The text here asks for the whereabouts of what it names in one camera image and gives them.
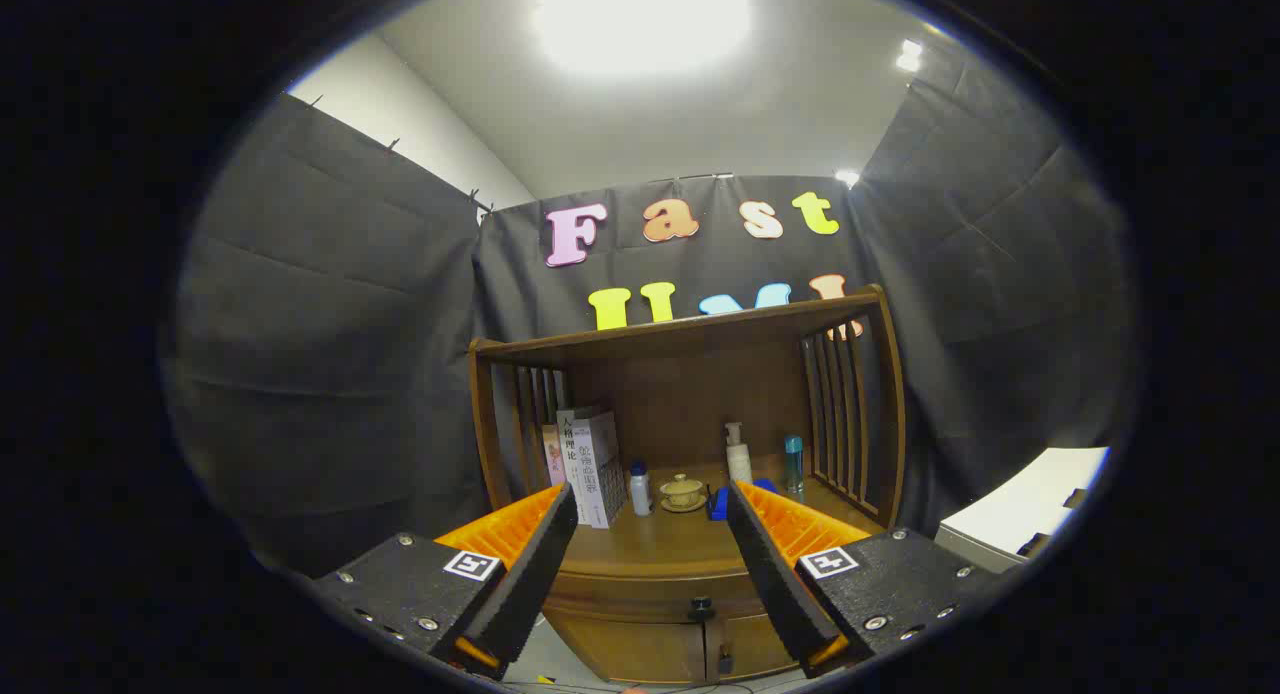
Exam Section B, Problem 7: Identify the wooden drawer with black knob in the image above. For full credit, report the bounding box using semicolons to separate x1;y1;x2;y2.
545;564;773;627

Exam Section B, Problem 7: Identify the brown wooden cabinet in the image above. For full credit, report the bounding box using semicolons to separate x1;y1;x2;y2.
468;284;909;687

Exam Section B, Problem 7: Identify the yellow lidded tea bowl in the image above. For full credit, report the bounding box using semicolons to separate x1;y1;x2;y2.
659;473;708;514

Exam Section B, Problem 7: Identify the thick white patterned book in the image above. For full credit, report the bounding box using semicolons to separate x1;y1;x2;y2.
572;409;629;530

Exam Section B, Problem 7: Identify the wooden countertop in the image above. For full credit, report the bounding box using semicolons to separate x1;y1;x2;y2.
540;462;887;581

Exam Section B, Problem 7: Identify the thin white book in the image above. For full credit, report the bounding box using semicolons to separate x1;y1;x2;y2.
556;411;593;524

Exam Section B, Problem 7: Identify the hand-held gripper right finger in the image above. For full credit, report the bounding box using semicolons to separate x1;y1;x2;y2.
726;479;1006;679

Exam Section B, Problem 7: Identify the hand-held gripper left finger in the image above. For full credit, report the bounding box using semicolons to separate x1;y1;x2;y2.
315;482;581;681

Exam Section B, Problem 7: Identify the white pump bottle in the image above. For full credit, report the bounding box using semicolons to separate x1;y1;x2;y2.
725;422;753;486

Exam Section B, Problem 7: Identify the blue folded cloth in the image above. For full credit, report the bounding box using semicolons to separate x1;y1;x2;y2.
707;478;779;522

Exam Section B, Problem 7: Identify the large ceiling light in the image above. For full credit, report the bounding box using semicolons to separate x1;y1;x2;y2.
530;0;753;77

